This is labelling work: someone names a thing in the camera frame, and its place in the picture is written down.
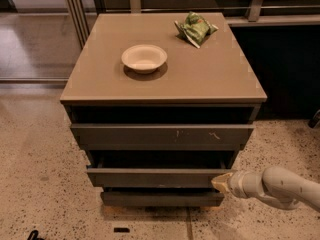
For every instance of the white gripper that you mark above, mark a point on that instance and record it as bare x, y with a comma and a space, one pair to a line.
237, 184

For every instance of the grey bottom drawer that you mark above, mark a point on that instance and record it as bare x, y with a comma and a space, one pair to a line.
179, 197

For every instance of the green chip bag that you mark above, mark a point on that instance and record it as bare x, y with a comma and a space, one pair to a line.
195, 28

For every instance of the grey drawer cabinet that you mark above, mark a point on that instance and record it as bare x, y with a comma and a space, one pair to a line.
213, 84

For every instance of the metal railing frame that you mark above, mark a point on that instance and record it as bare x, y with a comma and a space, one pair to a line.
290, 19

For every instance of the white paper bowl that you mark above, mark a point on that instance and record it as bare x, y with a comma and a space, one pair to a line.
144, 58

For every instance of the grey top drawer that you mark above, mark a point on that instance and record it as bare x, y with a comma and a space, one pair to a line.
172, 137

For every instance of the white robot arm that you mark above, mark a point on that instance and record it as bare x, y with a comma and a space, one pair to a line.
275, 186

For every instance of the black object at right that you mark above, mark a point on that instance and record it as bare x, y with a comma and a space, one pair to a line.
314, 120

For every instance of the grey drawer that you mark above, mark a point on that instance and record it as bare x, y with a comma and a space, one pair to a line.
179, 197
172, 137
179, 174

